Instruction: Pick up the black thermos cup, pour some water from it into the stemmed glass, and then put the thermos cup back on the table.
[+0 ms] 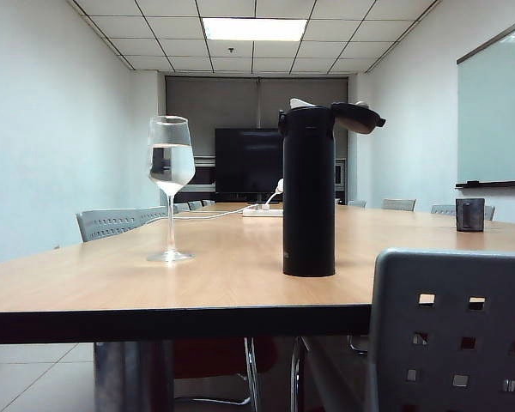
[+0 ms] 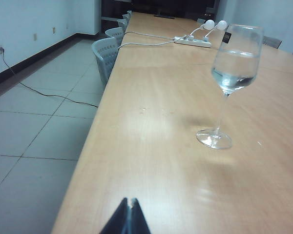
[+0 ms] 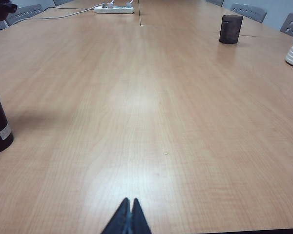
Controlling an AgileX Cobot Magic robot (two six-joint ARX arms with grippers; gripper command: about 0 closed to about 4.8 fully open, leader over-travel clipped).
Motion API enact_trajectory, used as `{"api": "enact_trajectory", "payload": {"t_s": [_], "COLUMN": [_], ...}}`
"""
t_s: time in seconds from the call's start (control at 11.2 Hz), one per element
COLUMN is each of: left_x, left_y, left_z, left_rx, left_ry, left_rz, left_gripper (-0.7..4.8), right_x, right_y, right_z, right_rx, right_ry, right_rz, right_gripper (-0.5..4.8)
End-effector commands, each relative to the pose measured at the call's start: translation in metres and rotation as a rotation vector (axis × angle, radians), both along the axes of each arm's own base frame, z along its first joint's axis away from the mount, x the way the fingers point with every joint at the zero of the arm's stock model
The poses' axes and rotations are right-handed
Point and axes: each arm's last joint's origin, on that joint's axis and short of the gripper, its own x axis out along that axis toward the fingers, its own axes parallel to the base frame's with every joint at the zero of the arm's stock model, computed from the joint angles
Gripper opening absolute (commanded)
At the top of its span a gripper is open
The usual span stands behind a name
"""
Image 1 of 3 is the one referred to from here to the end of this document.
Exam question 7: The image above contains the grey metal table leg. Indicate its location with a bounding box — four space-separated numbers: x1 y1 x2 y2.
93 341 176 412

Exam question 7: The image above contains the ceiling light panel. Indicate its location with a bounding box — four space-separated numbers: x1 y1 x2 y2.
201 16 309 43

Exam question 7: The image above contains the white power cable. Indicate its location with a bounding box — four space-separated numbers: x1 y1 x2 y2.
142 206 246 225

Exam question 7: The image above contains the large grey perforated chair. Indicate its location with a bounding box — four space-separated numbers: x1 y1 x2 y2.
366 247 515 412

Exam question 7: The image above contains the black television screen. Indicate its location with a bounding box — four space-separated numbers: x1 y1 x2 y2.
215 127 284 194

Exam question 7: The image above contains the white plug adapter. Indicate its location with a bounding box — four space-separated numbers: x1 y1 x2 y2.
264 178 285 208

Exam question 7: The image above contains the chrome framed chair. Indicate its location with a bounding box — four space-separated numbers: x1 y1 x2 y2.
289 334 373 412

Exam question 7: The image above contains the black thermos cup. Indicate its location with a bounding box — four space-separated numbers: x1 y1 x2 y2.
277 97 387 278

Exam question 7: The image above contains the clear stemmed wine glass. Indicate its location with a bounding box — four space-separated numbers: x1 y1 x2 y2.
146 114 197 264

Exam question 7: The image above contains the wall whiteboard with tray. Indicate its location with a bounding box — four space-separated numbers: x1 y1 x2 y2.
456 12 515 190

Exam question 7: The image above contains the dark square pen holder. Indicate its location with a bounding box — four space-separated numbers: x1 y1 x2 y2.
455 197 486 233

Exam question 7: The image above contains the red chair with chrome legs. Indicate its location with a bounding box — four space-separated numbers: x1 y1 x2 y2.
173 336 280 407

